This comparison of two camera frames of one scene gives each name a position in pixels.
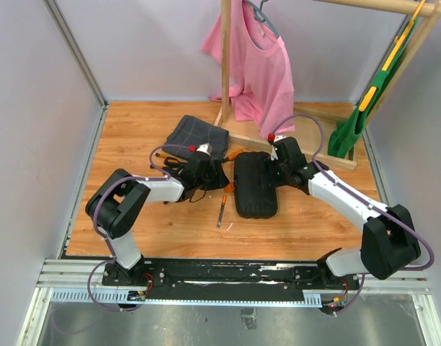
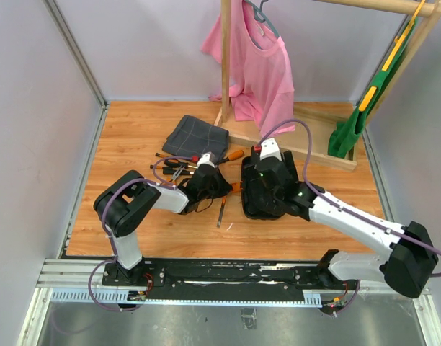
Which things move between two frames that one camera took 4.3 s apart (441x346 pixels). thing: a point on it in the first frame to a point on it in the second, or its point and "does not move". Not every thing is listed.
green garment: [346, 132] does not move
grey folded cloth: [191, 131] does not move
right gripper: [267, 166] to [254, 181]
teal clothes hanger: [260, 16] does not move
